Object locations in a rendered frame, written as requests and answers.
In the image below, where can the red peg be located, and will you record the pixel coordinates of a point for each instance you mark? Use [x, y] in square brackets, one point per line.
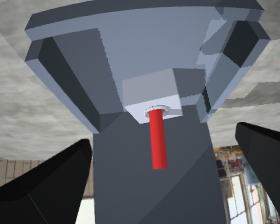
[158, 143]

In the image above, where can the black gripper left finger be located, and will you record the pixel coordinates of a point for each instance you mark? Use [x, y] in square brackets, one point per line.
[50, 193]

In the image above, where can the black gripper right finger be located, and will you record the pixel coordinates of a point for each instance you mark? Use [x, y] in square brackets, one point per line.
[261, 148]

